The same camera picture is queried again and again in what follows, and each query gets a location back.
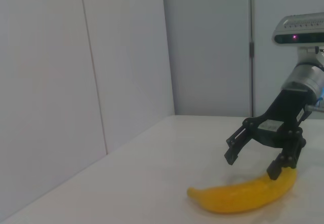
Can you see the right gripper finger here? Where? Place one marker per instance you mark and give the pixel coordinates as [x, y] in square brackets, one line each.
[291, 155]
[236, 148]

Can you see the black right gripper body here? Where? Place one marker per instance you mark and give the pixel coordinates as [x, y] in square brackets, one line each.
[286, 117]

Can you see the yellow banana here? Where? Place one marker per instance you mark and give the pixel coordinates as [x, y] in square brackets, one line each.
[240, 198]

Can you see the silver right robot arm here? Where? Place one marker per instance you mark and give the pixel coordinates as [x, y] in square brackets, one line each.
[303, 77]

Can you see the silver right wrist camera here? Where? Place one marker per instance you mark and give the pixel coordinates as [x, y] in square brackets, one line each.
[298, 29]

